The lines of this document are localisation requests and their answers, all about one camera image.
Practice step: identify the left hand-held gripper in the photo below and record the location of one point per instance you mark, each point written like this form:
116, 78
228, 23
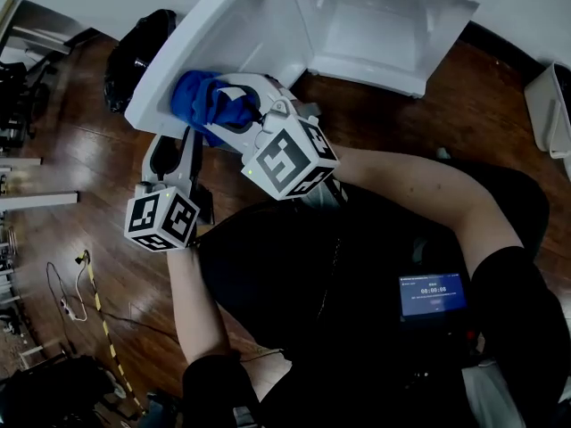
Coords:
160, 219

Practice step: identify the white desk with wooden edge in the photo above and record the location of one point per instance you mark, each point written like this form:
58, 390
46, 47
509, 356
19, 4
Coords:
40, 20

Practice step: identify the black phone with lit screen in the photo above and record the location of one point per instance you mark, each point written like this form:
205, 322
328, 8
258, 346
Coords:
432, 294

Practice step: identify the white trash bin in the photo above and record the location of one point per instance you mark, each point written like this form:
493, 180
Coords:
542, 105

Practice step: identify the person's right forearm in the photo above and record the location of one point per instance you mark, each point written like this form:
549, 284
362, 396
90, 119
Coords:
424, 194

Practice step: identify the blue cloth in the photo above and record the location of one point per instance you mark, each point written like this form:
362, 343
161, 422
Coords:
196, 101

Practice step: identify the black office chair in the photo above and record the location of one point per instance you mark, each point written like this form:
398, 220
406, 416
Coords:
18, 101

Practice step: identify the black equipment bag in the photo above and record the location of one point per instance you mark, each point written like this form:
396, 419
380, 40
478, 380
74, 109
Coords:
53, 395

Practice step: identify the person's left forearm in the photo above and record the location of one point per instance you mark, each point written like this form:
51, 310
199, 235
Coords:
196, 306

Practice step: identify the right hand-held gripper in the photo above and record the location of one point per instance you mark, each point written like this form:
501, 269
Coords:
285, 158

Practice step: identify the black garbage bag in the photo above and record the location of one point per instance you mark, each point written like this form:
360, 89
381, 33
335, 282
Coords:
134, 60

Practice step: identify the white metal desk frame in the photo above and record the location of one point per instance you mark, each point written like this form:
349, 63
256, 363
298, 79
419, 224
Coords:
40, 201

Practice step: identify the person's black trousers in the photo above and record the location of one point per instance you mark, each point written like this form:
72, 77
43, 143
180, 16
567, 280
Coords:
334, 274

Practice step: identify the person's black shirt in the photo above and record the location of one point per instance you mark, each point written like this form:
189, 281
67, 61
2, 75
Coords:
526, 328

